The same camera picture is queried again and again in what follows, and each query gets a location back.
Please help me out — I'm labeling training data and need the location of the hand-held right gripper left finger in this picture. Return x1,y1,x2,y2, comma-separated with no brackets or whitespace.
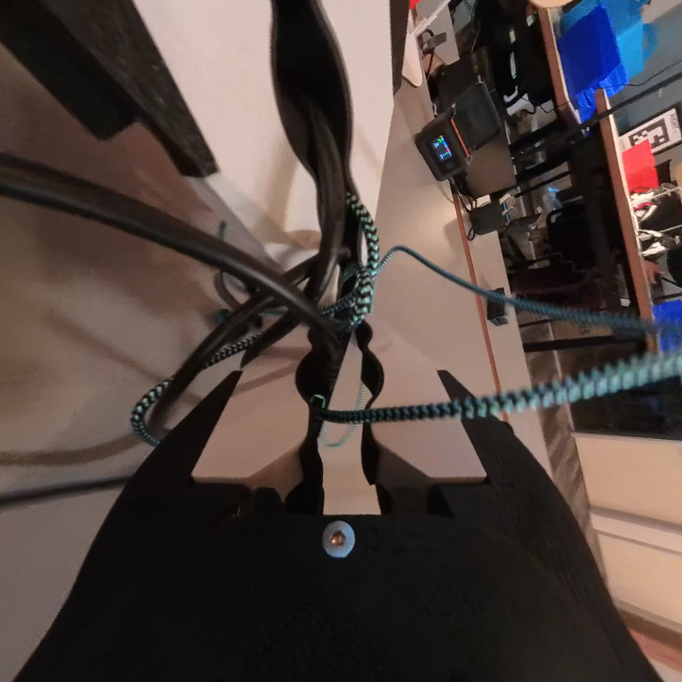
193,326,343,513

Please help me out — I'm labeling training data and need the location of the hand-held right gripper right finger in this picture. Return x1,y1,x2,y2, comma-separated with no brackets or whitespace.
355,322,490,513

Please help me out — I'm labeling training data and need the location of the teal braided usb cable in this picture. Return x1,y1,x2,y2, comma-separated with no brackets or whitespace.
130,194,682,448

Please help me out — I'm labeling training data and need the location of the single blue plastic bin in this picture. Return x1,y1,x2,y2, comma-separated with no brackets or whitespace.
653,299,682,352

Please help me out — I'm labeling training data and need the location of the small black display device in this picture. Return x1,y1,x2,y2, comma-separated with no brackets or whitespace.
415,81,505,183

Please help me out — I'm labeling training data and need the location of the small red plastic bin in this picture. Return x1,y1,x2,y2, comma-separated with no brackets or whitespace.
619,140,662,194

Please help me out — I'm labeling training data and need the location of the black rough block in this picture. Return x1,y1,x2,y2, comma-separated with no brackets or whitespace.
0,0,220,178

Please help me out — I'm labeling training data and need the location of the framed black white tag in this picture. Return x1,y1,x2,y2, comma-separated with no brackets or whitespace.
617,108,682,153

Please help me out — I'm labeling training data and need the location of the pile of blue bins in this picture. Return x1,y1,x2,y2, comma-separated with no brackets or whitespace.
557,0,682,123

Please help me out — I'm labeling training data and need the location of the thin teal cable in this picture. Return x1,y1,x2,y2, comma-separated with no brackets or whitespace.
368,246,661,336

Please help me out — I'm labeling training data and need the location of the thick black flat cable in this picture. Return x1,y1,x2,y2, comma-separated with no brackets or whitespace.
0,153,344,363

